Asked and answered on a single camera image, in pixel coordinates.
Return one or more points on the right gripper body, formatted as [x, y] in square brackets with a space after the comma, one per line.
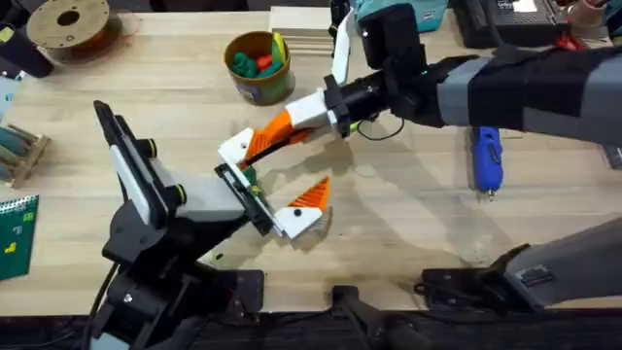
[369, 97]

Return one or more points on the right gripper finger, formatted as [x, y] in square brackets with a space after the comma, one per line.
[308, 109]
[300, 137]

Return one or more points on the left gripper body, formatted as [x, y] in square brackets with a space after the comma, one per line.
[204, 199]

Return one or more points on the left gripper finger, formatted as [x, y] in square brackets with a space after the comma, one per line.
[235, 146]
[301, 219]

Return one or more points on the orange ribbed wedge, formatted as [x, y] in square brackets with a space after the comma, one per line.
[257, 146]

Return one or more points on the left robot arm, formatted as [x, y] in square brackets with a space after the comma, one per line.
[160, 301]

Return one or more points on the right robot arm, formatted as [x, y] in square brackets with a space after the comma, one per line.
[534, 92]

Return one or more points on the blue electric screwdriver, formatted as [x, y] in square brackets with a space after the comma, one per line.
[487, 155]

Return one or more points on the wooden holder with tools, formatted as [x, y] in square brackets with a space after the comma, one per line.
[19, 153]

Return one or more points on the upright flat wrist plate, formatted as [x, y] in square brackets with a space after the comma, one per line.
[342, 48]
[131, 170]

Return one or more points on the tub with toy vegetables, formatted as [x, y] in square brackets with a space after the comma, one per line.
[260, 68]

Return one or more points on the pale wooden board stack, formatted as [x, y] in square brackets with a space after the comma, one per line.
[299, 29]

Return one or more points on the teal box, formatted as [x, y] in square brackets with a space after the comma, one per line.
[430, 12]

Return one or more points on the black stand foot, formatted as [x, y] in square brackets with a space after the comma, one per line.
[359, 306]

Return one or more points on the black case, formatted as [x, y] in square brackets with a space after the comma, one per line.
[510, 22]

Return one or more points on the green spiral notebook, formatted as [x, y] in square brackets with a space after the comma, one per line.
[17, 238]

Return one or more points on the cardboard filament spool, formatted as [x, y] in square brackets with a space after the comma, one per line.
[68, 24]

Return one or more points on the black box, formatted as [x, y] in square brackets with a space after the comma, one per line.
[22, 53]

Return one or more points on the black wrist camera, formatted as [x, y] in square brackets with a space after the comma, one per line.
[391, 36]

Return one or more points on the black rail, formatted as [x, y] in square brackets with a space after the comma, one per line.
[486, 333]

